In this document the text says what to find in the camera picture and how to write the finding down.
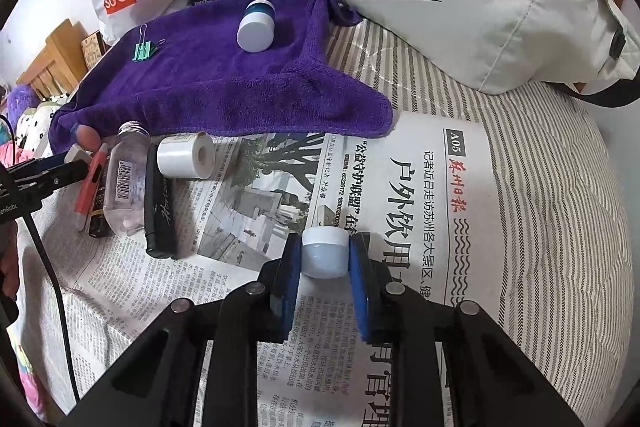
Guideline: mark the purple plush toy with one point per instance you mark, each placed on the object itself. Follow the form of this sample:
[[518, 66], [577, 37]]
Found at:
[[20, 104]]

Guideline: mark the pink blue eraser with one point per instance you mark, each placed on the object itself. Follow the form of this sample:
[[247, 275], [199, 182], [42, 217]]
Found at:
[[89, 138]]

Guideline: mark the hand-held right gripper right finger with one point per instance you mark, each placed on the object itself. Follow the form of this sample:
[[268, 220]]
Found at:
[[361, 297]]

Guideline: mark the newspaper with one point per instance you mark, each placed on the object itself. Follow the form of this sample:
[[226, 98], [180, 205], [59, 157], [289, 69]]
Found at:
[[400, 187]]

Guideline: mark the wooden headboard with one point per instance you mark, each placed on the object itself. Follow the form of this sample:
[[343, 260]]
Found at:
[[50, 62]]

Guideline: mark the white tape roll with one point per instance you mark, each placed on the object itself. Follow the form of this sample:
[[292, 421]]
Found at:
[[175, 154]]

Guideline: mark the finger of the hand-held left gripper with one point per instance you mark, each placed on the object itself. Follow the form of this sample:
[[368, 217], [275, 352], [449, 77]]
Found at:
[[40, 168], [55, 184]]

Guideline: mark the brown patterned box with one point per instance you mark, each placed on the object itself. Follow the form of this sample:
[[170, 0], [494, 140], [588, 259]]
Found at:
[[94, 49]]

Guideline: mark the black gold tube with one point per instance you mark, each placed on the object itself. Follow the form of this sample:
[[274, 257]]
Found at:
[[98, 217]]

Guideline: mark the black pen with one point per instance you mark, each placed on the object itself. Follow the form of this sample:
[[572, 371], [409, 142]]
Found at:
[[159, 207]]

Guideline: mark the white spotted plush toy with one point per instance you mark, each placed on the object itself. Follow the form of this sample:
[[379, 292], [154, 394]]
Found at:
[[40, 127]]

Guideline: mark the purple towel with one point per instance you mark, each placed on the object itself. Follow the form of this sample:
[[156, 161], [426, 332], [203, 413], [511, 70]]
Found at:
[[225, 82]]

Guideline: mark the white charger plug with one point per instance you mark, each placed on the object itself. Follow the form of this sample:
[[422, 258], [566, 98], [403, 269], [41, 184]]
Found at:
[[77, 153]]

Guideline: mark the striped bedsheet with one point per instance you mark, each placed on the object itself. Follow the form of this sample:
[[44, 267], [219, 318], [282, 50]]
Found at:
[[550, 207]]

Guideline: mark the pink tube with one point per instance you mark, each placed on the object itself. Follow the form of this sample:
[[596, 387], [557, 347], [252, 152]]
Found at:
[[90, 187]]

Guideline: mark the white bottle teal label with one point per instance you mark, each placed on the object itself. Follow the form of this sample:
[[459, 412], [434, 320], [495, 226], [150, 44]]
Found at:
[[256, 32]]

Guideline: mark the green binder clip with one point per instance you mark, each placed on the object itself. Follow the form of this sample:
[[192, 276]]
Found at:
[[141, 52]]

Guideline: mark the person's left hand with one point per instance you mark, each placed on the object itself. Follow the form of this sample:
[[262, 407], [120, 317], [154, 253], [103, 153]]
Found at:
[[7, 262]]

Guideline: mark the clear plastic bottle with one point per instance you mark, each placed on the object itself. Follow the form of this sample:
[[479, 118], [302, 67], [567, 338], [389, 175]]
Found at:
[[125, 187]]

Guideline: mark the beige sling bag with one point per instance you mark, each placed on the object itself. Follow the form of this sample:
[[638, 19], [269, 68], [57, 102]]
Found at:
[[475, 7]]

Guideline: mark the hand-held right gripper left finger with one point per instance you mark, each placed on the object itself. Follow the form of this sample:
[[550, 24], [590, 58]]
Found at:
[[285, 297]]

